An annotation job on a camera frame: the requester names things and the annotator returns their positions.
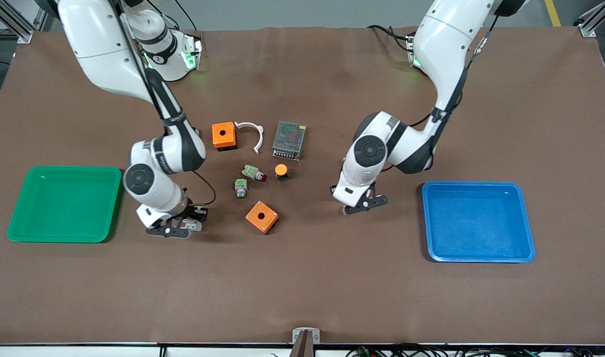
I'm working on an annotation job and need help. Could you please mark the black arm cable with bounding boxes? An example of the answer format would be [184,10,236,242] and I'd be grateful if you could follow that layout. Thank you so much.
[115,0,217,207]
[407,14,499,128]

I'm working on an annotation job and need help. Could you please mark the small white curved clamp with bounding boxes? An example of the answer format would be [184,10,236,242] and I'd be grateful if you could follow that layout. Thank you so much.
[235,121,264,155]

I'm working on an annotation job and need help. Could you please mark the brown table mat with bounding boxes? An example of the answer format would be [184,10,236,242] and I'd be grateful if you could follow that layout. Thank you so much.
[0,26,605,346]

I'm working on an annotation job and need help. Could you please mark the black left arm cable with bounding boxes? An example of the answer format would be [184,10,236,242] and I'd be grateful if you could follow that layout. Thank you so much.
[407,14,499,128]

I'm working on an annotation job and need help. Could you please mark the green plastic tray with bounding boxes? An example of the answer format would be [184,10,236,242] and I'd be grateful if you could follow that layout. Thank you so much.
[6,166,122,243]

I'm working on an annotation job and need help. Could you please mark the thin black base cable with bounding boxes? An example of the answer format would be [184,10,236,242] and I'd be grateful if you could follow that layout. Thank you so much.
[173,0,200,31]
[366,24,413,52]

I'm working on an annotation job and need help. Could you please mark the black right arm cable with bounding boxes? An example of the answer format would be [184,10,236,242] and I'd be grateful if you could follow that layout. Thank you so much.
[115,0,217,207]

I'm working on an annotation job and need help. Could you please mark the tangled black cables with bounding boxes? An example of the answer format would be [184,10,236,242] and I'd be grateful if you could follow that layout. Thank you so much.
[345,341,605,357]

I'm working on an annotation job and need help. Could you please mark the orange button box black base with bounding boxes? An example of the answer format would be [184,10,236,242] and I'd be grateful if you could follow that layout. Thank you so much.
[245,200,280,235]
[212,121,238,152]

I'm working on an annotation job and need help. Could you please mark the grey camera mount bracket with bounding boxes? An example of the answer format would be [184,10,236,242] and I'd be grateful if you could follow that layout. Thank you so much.
[289,327,321,357]

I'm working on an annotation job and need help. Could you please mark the aluminium frame profile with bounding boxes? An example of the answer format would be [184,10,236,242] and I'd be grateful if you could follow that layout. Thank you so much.
[0,0,53,44]
[578,0,605,38]

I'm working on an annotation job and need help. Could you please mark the blue plastic tray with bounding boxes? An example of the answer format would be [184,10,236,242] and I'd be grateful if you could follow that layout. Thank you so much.
[422,181,536,263]

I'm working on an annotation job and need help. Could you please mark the metal mesh power supply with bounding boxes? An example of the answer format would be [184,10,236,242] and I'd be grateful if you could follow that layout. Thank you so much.
[272,120,307,161]

